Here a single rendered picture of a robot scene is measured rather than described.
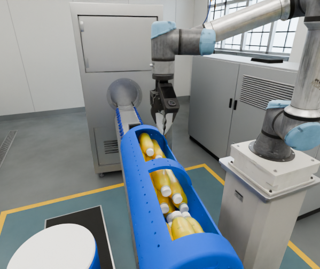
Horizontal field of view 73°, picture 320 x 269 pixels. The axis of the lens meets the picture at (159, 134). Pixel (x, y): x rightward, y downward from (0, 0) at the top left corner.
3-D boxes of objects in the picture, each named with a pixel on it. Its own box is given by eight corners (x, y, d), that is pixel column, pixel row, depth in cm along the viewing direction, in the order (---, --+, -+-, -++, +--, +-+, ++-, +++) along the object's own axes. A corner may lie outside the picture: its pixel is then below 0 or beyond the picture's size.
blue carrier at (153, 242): (163, 163, 145) (166, 123, 133) (233, 309, 67) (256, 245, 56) (120, 166, 138) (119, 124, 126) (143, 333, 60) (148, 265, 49)
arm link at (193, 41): (211, 28, 71) (177, 28, 71) (218, 28, 61) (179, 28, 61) (208, 53, 75) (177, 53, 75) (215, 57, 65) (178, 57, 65)
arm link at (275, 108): (283, 125, 98) (292, 96, 92) (299, 139, 86) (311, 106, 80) (257, 124, 98) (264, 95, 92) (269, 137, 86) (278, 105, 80)
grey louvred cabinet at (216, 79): (211, 133, 414) (219, 53, 354) (325, 210, 233) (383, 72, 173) (186, 138, 396) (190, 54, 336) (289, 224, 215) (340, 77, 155)
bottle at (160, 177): (154, 156, 101) (164, 180, 84) (165, 163, 104) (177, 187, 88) (145, 167, 102) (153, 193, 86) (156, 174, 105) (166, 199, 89)
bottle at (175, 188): (174, 170, 107) (188, 195, 91) (165, 180, 109) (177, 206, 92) (164, 164, 104) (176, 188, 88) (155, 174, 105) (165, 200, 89)
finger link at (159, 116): (160, 129, 83) (160, 106, 79) (164, 135, 77) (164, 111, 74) (152, 130, 82) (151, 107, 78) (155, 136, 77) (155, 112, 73)
